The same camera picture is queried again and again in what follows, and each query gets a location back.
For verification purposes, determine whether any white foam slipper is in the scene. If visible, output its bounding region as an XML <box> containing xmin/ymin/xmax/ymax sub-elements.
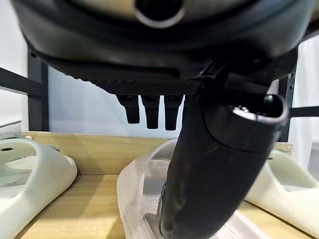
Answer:
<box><xmin>0</xmin><ymin>135</ymin><xmax>78</xmax><ymax>239</ymax></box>
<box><xmin>243</xmin><ymin>148</ymin><xmax>319</xmax><ymax>239</ymax></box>
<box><xmin>116</xmin><ymin>138</ymin><xmax>271</xmax><ymax>239</ymax></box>

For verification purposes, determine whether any black metal shoe rack frame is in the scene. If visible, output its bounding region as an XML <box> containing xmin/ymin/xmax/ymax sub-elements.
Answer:
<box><xmin>0</xmin><ymin>23</ymin><xmax>319</xmax><ymax>142</ymax></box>

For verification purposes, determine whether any wooden shoe rack shelf board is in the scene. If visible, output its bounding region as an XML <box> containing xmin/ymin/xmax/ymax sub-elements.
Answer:
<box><xmin>14</xmin><ymin>130</ymin><xmax>317</xmax><ymax>239</ymax></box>

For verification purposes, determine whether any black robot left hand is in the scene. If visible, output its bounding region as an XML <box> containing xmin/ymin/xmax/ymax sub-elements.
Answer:
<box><xmin>10</xmin><ymin>0</ymin><xmax>315</xmax><ymax>239</ymax></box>

